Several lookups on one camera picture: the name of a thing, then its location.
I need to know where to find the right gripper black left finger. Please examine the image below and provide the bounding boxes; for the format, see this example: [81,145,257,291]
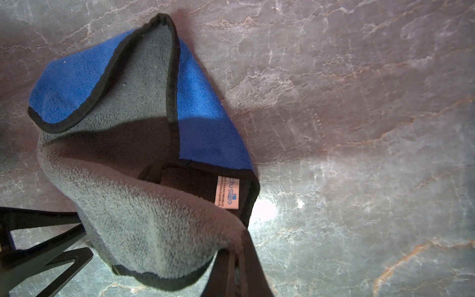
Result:
[201,249,236,297]

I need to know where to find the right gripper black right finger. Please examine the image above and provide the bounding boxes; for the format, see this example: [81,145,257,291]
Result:
[238,230,274,297]

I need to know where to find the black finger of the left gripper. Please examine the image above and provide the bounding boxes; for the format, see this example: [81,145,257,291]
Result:
[1,207,85,256]
[1,247,94,297]

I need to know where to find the blue grey microfibre cloth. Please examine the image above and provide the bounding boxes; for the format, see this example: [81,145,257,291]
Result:
[28,14,260,291]

